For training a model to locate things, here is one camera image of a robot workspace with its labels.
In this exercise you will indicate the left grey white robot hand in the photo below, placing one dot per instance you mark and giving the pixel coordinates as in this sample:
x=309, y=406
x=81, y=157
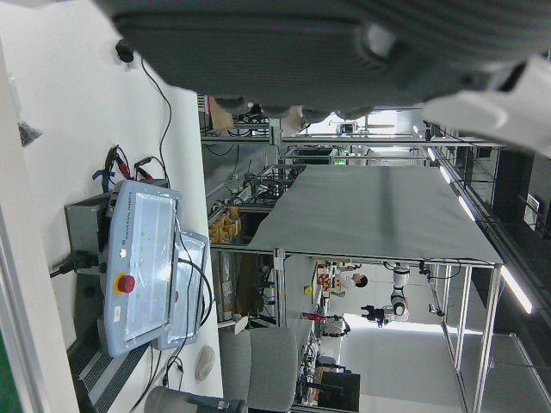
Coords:
x=280, y=47

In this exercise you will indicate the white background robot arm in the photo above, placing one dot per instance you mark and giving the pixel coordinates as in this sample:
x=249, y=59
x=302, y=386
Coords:
x=398, y=297

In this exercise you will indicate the dark metal control box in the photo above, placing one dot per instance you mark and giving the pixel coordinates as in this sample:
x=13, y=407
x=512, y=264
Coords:
x=84, y=232

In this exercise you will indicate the grey finned heat sink box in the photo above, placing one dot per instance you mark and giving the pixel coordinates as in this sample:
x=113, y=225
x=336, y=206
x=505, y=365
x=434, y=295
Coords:
x=99, y=374

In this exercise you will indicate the red black clip leads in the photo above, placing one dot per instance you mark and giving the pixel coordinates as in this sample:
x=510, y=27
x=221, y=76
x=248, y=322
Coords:
x=118, y=159

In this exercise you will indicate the grey blue teach pendant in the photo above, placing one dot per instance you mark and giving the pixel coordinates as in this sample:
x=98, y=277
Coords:
x=193, y=258
x=146, y=258

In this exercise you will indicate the person in white shirt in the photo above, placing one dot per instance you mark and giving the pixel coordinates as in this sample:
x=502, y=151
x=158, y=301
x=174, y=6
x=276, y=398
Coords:
x=351, y=281

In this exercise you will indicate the small dark metal clip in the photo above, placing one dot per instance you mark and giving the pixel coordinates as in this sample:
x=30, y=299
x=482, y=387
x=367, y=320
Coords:
x=29, y=133

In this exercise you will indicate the grey office chair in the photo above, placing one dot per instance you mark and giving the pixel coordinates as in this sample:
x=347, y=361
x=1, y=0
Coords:
x=271, y=365

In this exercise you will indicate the white computer mouse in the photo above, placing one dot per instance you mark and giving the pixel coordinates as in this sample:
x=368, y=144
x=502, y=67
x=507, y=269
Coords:
x=205, y=363

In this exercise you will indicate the black background monitor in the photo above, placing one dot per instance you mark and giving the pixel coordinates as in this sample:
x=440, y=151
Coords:
x=340, y=391

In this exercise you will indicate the grey-topped aluminium frame table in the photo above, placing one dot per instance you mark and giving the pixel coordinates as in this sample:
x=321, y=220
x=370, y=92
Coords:
x=370, y=215

